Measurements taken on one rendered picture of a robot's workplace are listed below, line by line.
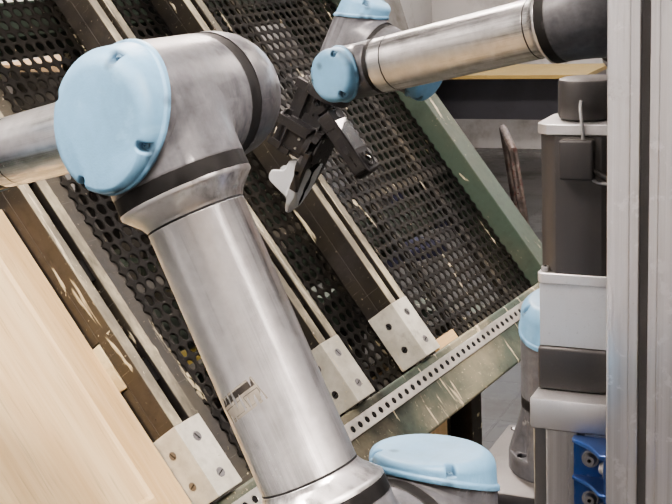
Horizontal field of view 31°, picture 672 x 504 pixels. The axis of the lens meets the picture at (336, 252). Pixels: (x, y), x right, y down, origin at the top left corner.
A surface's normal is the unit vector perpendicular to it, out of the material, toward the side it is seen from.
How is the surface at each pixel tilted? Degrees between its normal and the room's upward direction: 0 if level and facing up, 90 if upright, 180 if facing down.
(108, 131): 83
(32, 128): 66
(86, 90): 84
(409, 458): 8
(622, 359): 90
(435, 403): 53
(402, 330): 90
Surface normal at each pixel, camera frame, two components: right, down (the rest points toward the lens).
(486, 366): 0.65, -0.52
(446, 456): 0.02, -0.99
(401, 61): -0.59, 0.31
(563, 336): -0.41, 0.24
